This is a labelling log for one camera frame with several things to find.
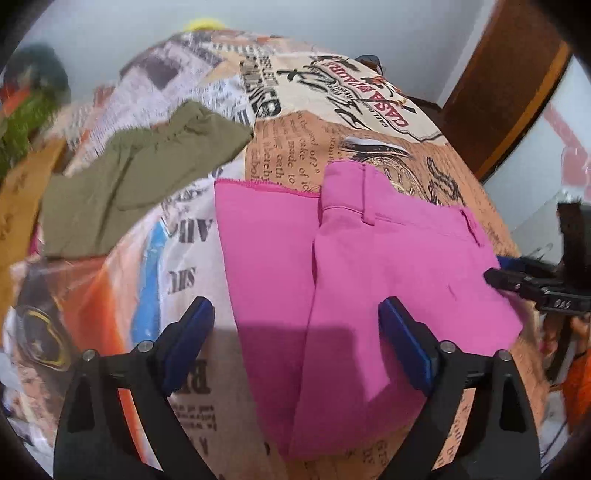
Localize brown wooden door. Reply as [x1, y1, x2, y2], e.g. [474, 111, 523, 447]
[442, 0, 572, 180]

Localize olive green pants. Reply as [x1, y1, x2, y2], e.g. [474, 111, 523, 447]
[41, 101, 252, 258]

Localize pink pants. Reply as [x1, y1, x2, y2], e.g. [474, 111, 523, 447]
[214, 160, 522, 459]

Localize green storage bag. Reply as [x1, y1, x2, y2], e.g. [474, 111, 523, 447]
[1, 89, 57, 180]

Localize newspaper print bedspread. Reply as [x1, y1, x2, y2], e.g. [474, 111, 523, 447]
[1, 30, 548, 479]

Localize dark grey plush pillow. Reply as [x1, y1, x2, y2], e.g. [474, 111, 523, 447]
[3, 43, 71, 105]

